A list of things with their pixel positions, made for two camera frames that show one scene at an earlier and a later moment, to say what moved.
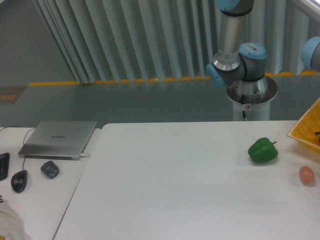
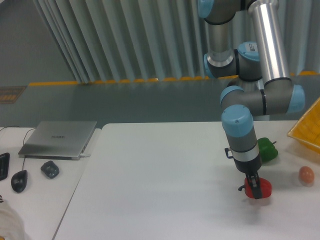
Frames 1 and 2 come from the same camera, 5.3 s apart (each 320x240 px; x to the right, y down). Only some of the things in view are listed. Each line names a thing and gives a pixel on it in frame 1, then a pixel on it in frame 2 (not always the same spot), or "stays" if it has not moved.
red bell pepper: x=316 y=138 -> x=265 y=188
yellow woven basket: x=304 y=131 stays
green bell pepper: x=262 y=150 stays
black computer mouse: x=19 y=180 stays
